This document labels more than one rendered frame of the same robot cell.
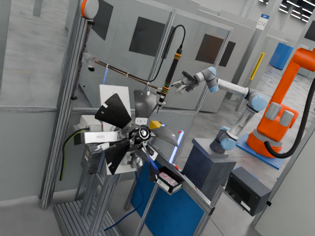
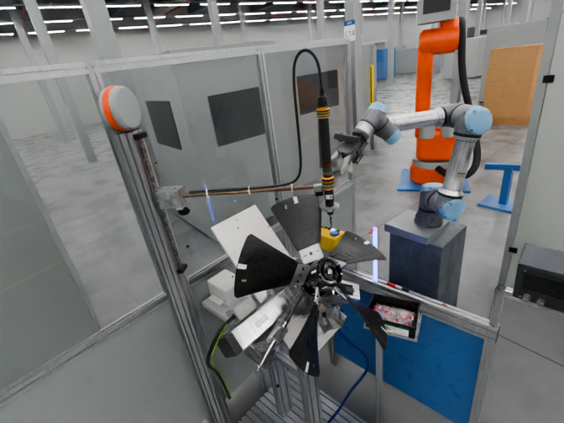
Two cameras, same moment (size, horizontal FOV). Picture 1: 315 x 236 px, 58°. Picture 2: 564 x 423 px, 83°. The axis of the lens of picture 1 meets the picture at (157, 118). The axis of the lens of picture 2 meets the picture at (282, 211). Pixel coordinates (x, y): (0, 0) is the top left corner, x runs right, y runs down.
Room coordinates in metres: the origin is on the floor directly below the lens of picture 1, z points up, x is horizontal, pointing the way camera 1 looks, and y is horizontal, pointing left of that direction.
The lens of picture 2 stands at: (0.82, 0.20, 1.96)
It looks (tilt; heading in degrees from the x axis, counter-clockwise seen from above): 25 degrees down; 0
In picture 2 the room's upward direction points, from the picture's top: 8 degrees counter-clockwise
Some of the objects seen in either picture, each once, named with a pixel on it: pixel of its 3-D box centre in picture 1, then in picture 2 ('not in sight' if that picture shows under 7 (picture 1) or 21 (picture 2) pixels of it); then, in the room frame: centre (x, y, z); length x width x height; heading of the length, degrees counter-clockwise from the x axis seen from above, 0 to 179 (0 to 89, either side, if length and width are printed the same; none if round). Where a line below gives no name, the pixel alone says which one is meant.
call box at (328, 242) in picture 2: (158, 129); (328, 239); (2.38, -0.04, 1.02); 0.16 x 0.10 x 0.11; 43
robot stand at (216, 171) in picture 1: (195, 193); (422, 296); (2.38, -0.62, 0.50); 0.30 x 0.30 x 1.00; 37
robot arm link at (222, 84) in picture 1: (233, 88); (416, 120); (2.37, -0.51, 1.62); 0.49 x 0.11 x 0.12; 94
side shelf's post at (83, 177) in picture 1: (85, 170); (254, 350); (2.24, 0.48, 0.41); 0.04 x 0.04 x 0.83; 43
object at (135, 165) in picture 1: (135, 162); (332, 318); (1.90, 0.04, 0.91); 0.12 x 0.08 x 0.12; 43
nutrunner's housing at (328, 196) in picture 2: (170, 77); (326, 155); (1.92, 0.01, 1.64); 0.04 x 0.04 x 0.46
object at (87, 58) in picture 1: (89, 58); (171, 196); (2.04, 0.63, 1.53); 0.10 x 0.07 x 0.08; 78
